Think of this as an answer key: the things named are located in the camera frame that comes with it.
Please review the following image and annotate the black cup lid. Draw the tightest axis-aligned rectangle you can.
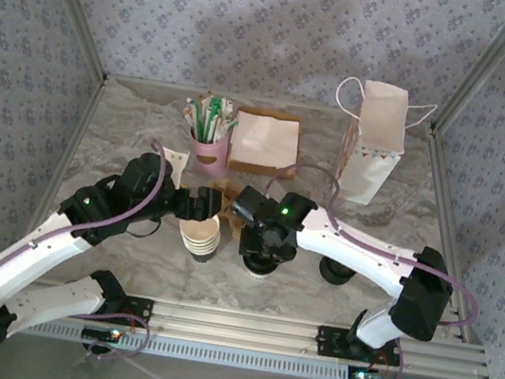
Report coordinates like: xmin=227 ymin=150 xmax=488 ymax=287
xmin=239 ymin=253 xmax=282 ymax=279

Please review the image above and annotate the brown pulp cup carrier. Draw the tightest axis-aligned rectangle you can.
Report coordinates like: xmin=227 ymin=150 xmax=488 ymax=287
xmin=199 ymin=176 xmax=259 ymax=243

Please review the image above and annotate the white paper coffee cup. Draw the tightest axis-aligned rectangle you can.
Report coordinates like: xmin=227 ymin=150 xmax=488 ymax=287
xmin=242 ymin=264 xmax=275 ymax=286

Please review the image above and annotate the stack of paper cups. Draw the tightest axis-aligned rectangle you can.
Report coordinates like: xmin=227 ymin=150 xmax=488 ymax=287
xmin=172 ymin=209 xmax=225 ymax=267

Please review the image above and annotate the stack of black cup lids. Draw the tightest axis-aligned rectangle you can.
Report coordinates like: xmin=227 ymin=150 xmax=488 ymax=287
xmin=316 ymin=256 xmax=358 ymax=289

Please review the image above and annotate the white printed paper gift bag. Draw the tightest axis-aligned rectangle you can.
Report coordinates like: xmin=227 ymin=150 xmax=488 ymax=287
xmin=319 ymin=73 xmax=442 ymax=216

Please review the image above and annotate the pink straw holder cup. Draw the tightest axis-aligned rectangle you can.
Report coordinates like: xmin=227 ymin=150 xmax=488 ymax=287
xmin=182 ymin=128 xmax=233 ymax=180

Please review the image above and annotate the stack of napkins in box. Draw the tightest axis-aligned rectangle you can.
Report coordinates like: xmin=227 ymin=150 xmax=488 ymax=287
xmin=225 ymin=106 xmax=306 ymax=182

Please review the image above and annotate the white napkin stack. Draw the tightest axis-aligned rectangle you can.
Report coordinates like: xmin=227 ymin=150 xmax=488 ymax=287
xmin=229 ymin=109 xmax=304 ymax=172

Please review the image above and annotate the green and white wrapped straw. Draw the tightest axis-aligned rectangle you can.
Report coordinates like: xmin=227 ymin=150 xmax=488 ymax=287
xmin=195 ymin=93 xmax=226 ymax=144

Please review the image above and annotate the white paper wrapped straw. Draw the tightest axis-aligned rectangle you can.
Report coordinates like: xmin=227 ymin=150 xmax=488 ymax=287
xmin=179 ymin=95 xmax=208 ymax=139

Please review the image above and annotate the left small circuit board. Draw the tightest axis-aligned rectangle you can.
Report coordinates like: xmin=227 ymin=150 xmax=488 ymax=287
xmin=82 ymin=324 xmax=123 ymax=344

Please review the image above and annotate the small circuit board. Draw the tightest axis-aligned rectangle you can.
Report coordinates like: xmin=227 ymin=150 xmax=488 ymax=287
xmin=82 ymin=324 xmax=123 ymax=344
xmin=348 ymin=367 xmax=386 ymax=379

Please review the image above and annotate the right small circuit board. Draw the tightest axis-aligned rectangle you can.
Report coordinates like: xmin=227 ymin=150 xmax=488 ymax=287
xmin=348 ymin=367 xmax=386 ymax=379

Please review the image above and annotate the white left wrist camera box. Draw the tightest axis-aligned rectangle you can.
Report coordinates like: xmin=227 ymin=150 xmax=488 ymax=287
xmin=157 ymin=145 xmax=192 ymax=189

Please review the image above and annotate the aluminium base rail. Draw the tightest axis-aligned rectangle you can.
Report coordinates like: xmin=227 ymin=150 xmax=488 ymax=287
xmin=0 ymin=271 xmax=496 ymax=379

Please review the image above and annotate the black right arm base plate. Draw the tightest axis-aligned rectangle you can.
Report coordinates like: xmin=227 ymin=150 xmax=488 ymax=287
xmin=313 ymin=323 xmax=406 ymax=369

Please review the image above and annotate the grey slotted cable duct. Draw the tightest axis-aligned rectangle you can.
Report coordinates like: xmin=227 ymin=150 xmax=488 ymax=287
xmin=12 ymin=313 xmax=353 ymax=379

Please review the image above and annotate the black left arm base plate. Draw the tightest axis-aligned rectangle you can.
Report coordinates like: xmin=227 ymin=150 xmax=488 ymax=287
xmin=105 ymin=294 xmax=155 ymax=331

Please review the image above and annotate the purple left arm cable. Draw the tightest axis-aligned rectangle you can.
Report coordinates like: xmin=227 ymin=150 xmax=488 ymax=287
xmin=0 ymin=114 xmax=182 ymax=369

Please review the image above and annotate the aluminium right side rail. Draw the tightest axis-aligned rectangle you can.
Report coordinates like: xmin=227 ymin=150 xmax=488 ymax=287
xmin=397 ymin=123 xmax=505 ymax=349

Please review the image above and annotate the aluminium left corner post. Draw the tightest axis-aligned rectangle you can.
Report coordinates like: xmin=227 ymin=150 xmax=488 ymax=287
xmin=14 ymin=0 xmax=120 ymax=84

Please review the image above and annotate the aluminium corner post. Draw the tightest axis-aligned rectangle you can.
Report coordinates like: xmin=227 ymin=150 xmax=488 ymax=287
xmin=432 ymin=0 xmax=505 ymax=143
xmin=14 ymin=0 xmax=120 ymax=84

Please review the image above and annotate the aluminium right corner post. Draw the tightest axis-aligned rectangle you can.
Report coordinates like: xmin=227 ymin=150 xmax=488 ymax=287
xmin=432 ymin=0 xmax=505 ymax=143

